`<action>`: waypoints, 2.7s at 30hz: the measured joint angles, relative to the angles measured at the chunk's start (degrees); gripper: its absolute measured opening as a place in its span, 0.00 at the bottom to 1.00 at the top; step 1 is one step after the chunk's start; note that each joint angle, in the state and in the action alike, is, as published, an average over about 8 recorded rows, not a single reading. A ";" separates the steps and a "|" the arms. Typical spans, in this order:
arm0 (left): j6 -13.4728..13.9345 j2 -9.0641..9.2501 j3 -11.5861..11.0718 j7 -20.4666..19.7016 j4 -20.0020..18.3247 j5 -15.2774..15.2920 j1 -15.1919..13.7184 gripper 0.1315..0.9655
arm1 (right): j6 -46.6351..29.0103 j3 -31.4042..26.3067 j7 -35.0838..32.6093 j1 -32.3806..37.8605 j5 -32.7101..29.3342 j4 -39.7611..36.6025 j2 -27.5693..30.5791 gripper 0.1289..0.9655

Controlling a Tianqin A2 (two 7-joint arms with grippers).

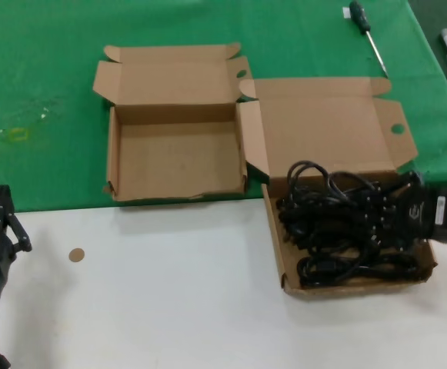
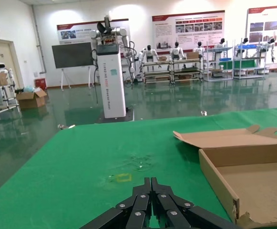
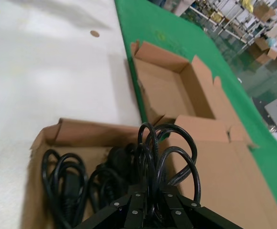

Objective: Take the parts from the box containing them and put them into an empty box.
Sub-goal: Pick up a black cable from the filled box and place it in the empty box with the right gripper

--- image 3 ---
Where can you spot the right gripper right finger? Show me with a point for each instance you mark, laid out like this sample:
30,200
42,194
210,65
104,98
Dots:
190,214

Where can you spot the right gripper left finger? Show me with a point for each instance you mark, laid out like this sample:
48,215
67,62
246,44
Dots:
131,210

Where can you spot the brown cardboard box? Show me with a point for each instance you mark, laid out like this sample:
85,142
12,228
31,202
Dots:
224,179

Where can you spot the cardboard box with torn rim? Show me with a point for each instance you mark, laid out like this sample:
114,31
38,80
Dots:
162,88

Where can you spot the open cardboard shipping box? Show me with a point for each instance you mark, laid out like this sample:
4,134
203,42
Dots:
262,53

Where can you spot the round brown cardboard disc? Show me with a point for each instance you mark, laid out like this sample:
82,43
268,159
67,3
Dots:
95,34

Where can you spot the green table cloth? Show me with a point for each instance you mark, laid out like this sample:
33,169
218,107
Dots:
176,31

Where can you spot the blue plastic bag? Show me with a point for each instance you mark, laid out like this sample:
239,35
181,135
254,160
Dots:
271,43

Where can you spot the white pipe rack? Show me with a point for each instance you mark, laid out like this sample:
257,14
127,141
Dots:
226,26

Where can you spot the small cardboard carton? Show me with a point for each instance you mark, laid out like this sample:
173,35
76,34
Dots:
264,13

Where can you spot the yellow bags pile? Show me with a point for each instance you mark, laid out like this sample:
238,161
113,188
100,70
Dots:
247,5

